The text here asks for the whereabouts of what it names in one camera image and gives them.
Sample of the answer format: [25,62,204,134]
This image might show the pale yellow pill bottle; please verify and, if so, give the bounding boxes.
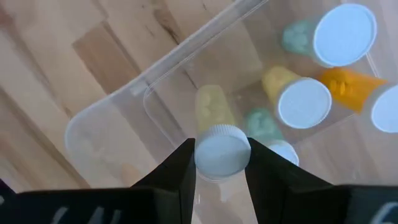
[193,84,252,184]

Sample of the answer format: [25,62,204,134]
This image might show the orange pill bottle white cap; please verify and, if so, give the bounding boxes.
[318,67,398,134]

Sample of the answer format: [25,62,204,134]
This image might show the green pill bottle white cap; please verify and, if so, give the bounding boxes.
[281,2,378,68]
[244,107,300,167]

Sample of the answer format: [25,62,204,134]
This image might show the yellow pill bottle white cap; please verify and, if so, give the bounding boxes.
[261,65,333,130]

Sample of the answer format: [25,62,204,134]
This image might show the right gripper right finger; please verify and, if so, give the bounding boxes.
[245,138,332,224]

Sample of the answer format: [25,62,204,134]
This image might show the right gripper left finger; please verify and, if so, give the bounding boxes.
[132,138,197,224]

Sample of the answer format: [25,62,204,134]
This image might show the clear plastic bin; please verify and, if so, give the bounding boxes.
[63,0,398,190]

